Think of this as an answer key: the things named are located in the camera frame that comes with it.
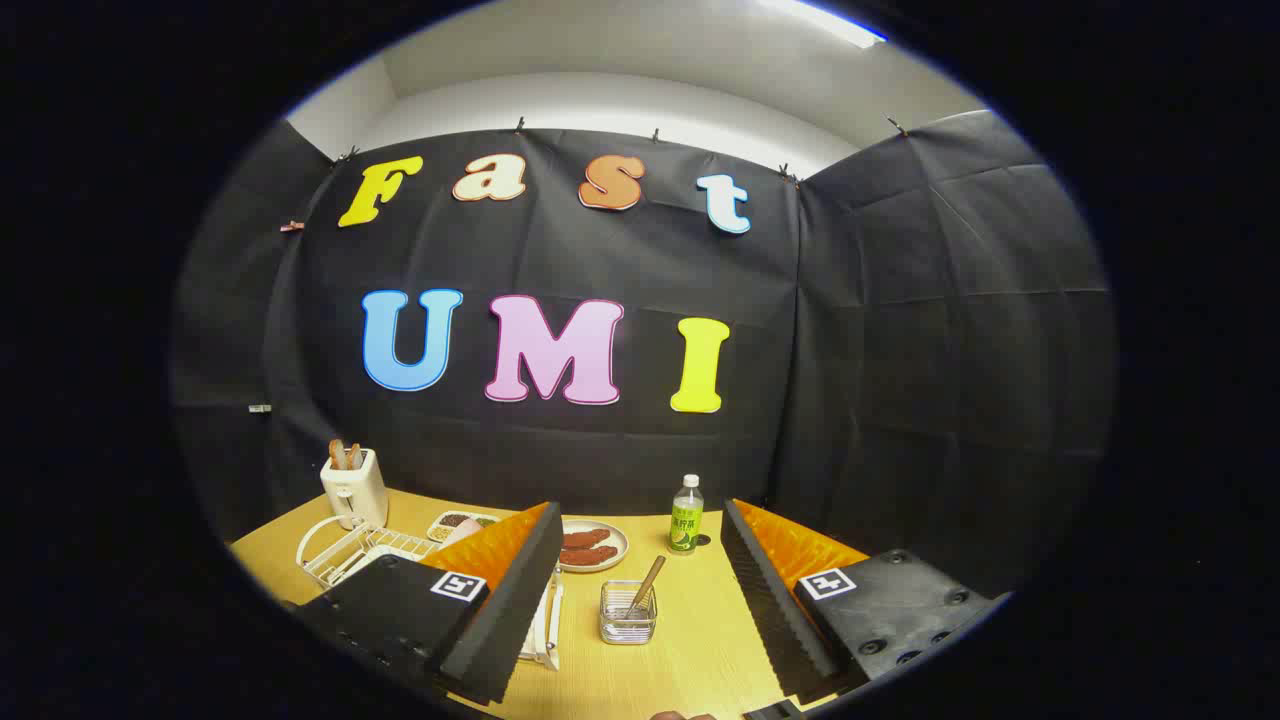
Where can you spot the brown sausage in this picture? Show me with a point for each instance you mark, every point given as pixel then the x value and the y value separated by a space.
pixel 585 538
pixel 590 555

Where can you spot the black backdrop cloth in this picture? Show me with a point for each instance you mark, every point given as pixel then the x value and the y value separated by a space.
pixel 880 380

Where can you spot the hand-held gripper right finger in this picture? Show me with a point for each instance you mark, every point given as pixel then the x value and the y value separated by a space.
pixel 765 590

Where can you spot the white round sausage plate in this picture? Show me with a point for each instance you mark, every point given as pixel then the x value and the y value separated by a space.
pixel 618 535

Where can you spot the green label drink bottle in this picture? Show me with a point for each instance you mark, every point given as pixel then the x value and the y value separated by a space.
pixel 686 520

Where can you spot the white divided condiment dish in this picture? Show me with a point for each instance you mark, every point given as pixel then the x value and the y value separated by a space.
pixel 455 522

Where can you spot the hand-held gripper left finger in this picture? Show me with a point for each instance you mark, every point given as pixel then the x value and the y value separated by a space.
pixel 520 590

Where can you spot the white toaster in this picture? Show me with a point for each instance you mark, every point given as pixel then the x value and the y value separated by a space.
pixel 356 492

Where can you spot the toasted bread slices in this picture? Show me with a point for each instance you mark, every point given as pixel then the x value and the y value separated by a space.
pixel 340 453

